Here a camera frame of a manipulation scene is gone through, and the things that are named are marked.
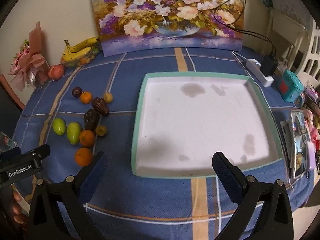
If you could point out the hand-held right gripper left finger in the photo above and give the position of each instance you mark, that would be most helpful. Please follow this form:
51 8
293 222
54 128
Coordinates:
96 170

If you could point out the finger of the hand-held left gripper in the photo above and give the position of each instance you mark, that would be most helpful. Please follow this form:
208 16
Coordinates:
40 152
11 152

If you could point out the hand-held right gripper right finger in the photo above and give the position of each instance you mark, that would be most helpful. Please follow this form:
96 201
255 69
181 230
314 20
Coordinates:
225 172

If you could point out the dark avocado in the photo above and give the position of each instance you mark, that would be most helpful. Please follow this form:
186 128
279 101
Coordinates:
90 120

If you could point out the white tray with green rim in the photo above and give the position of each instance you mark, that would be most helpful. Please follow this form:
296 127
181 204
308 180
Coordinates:
200 125

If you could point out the brown avocado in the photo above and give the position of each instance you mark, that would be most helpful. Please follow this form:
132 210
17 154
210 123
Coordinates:
100 106

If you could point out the small orange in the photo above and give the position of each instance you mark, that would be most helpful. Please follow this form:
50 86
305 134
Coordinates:
86 98

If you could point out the person's left hand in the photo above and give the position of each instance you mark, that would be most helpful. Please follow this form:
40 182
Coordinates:
18 207

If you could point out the green mango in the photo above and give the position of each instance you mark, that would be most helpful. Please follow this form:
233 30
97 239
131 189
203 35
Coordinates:
73 133
59 126

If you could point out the small yellow plum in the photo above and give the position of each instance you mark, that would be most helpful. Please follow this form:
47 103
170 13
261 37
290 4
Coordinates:
101 130
108 97

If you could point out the dark purple plum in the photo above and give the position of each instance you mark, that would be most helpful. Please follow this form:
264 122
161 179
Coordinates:
76 92

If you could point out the blue checked tablecloth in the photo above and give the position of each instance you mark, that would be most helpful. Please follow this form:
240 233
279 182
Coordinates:
160 200

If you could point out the red apple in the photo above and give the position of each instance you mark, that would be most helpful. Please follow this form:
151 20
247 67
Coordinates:
56 72

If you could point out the white power strip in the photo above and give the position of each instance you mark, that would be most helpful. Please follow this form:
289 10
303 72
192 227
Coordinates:
262 78

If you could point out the pile of colourful toys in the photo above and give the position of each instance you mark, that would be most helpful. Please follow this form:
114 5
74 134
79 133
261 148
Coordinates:
312 120

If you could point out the yellow banana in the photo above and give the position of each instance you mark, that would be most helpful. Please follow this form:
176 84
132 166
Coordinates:
76 54
85 43

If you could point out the clear plastic fruit container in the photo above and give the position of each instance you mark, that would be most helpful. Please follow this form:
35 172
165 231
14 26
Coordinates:
86 58

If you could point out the teal box with red label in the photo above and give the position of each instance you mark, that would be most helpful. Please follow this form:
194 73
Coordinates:
290 86

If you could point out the black power adapter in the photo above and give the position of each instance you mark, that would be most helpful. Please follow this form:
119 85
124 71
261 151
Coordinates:
268 66

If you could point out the white chair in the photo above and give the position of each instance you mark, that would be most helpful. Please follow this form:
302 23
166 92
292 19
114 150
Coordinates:
287 30

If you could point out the flower painting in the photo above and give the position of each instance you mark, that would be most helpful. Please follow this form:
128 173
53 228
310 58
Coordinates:
162 17

